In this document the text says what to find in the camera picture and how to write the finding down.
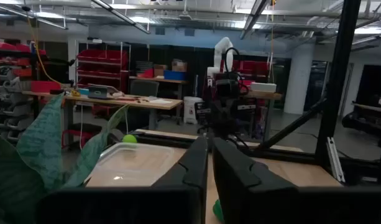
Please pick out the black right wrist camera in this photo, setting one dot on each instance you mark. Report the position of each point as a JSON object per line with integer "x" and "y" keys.
{"x": 227, "y": 88}

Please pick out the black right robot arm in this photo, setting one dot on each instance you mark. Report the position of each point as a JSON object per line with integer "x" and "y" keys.
{"x": 222, "y": 132}

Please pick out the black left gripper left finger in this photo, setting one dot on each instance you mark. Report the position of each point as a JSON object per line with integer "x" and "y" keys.
{"x": 193, "y": 168}

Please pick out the clear plastic tupperware container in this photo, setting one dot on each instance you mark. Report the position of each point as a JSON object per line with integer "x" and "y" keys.
{"x": 131, "y": 165}

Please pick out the wooden desk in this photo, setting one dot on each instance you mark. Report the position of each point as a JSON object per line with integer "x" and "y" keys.
{"x": 159, "y": 79}

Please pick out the white box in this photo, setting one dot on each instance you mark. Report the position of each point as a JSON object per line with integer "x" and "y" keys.
{"x": 263, "y": 87}

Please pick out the white trash bin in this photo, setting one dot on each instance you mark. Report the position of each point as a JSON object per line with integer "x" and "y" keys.
{"x": 192, "y": 109}

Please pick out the green snake plant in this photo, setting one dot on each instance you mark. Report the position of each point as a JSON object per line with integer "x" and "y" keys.
{"x": 41, "y": 140}

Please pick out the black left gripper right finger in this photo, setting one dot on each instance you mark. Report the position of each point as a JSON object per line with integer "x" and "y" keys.
{"x": 236, "y": 174}

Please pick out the rack with red bins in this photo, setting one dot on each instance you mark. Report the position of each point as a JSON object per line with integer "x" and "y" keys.
{"x": 3, "y": 46}

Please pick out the grey office chair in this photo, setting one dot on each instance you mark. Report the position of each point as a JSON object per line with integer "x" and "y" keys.
{"x": 143, "y": 88}

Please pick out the dark green toy pepper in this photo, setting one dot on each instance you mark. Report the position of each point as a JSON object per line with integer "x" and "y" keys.
{"x": 217, "y": 211}

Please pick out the long wooden work table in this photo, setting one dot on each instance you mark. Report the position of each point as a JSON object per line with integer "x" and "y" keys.
{"x": 115, "y": 101}

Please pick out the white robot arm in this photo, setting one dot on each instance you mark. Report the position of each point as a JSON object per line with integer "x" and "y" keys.
{"x": 222, "y": 46}

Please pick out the cardboard box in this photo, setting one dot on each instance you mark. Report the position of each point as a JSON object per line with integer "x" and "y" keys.
{"x": 179, "y": 66}

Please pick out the white column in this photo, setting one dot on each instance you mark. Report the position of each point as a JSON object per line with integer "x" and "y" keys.
{"x": 299, "y": 81}

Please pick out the small wooden table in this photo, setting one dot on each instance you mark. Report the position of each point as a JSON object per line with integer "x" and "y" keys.
{"x": 264, "y": 95}

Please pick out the blue box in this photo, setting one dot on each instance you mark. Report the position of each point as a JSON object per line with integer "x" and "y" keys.
{"x": 174, "y": 75}

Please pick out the silver metal bracket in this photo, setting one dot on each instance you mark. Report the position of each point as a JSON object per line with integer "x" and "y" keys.
{"x": 334, "y": 158}

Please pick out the dark workbench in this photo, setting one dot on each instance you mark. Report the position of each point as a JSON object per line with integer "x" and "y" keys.
{"x": 364, "y": 121}

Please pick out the grey laptop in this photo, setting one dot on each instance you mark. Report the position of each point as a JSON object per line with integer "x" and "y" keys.
{"x": 98, "y": 92}

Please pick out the shelf with red bins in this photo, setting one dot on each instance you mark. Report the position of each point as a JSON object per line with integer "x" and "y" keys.
{"x": 100, "y": 57}

